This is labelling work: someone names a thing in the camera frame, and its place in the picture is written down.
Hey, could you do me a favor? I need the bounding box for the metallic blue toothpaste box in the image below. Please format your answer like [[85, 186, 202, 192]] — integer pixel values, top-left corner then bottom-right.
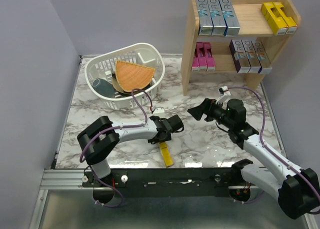
[[218, 0, 241, 37], [207, 0, 227, 36]]

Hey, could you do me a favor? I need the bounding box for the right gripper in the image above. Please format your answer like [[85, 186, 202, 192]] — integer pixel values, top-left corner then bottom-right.
[[187, 97, 234, 129]]

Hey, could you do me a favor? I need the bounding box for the yellow toothpaste box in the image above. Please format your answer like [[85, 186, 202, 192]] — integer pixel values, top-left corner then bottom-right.
[[273, 2, 298, 34], [159, 142, 174, 168], [261, 2, 288, 36]]

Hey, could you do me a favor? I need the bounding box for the silver toothpaste box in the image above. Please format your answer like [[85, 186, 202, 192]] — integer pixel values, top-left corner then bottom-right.
[[241, 39, 261, 74]]

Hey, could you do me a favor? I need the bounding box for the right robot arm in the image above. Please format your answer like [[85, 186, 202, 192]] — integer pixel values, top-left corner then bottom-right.
[[188, 98, 320, 219]]

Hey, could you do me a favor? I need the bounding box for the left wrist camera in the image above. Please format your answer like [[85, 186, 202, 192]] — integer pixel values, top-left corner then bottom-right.
[[152, 107, 165, 117]]

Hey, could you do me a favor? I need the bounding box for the black base bar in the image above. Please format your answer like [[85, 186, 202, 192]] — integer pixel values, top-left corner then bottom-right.
[[82, 167, 256, 199]]

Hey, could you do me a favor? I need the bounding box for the dark teal cup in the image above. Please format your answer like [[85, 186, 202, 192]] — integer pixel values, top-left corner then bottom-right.
[[91, 78, 116, 98]]

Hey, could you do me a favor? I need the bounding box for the pink toothpaste box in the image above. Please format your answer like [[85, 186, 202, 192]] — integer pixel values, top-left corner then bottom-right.
[[203, 42, 216, 72], [196, 42, 208, 71], [191, 50, 200, 72]]

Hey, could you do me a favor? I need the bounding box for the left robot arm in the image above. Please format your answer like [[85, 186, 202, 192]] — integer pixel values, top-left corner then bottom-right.
[[77, 115, 184, 187]]

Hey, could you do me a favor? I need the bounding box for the wooden two-tier shelf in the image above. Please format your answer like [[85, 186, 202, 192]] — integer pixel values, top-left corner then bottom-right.
[[180, 0, 301, 95]]

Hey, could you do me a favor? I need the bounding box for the blue green toothpaste box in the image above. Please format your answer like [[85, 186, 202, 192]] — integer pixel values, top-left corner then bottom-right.
[[195, 0, 214, 36]]

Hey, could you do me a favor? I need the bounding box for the white plastic basket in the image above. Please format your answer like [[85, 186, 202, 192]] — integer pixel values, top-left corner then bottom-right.
[[84, 42, 165, 111]]

